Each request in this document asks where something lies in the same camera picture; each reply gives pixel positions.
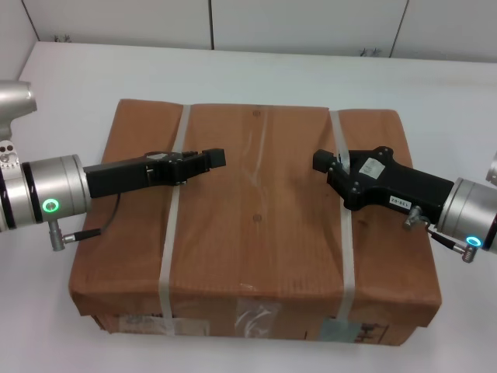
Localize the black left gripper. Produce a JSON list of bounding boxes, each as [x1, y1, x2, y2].
[[84, 147, 227, 199]]

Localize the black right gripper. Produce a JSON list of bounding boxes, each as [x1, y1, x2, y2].
[[312, 146, 455, 219]]

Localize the white plastic strapping band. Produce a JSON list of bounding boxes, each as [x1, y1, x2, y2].
[[328, 110, 356, 323], [158, 103, 194, 336]]

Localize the brown cardboard box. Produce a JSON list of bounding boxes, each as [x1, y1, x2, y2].
[[68, 99, 443, 347]]

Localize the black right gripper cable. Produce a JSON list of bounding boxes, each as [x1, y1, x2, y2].
[[402, 205, 481, 264]]

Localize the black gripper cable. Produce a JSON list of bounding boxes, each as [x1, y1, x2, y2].
[[402, 205, 481, 264], [48, 193, 121, 253]]

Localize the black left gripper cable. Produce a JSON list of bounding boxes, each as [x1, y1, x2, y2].
[[48, 193, 121, 253]]

